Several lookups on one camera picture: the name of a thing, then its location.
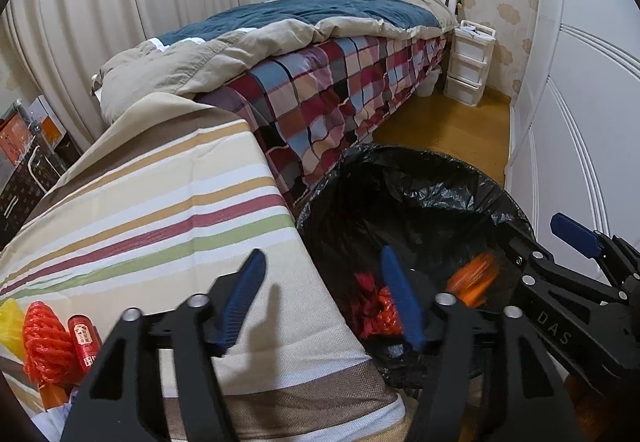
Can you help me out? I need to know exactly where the yellow foam fruit net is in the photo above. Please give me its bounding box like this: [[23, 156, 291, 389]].
[[0, 298, 25, 361]]

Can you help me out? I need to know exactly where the white plastic drawer unit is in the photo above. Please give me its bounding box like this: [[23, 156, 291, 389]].
[[444, 20, 496, 106]]

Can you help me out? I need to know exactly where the small white waste bin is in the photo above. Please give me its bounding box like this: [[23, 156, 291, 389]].
[[414, 65, 442, 98]]

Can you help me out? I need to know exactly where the striped table cloth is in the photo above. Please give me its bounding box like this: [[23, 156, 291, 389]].
[[1, 92, 410, 441]]

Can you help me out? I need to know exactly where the red trash in bin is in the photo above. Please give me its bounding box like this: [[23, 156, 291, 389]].
[[349, 272, 402, 339]]

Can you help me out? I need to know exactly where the beige and blue duvet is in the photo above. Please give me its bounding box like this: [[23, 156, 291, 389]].
[[92, 0, 458, 124]]

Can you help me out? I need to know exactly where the white wardrobe door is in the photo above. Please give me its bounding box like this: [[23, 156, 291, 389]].
[[506, 0, 639, 282]]

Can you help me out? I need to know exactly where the orange cardboard piece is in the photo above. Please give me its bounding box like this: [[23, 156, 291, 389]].
[[38, 382, 76, 410]]

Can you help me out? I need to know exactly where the orange trash in bin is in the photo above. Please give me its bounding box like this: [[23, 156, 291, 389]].
[[446, 253, 499, 308]]

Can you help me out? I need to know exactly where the red foam fruit net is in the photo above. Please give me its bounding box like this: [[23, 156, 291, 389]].
[[23, 301, 82, 384]]

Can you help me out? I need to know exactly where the plaid bed sheet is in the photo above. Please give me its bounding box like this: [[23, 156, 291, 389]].
[[195, 36, 447, 208]]

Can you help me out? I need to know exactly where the black lined trash bin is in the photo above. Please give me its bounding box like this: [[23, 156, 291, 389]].
[[296, 144, 534, 389]]

